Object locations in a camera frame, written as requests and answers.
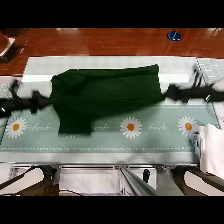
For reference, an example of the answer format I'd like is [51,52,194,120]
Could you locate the dark green T-shirt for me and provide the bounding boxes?
[49,64,166,136]

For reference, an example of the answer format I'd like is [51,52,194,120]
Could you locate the blue round object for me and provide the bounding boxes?
[166,30,183,42]

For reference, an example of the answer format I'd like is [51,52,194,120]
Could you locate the white garment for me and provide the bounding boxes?
[191,122,224,182]

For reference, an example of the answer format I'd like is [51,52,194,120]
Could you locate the silver frame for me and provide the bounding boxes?
[0,161,202,196]

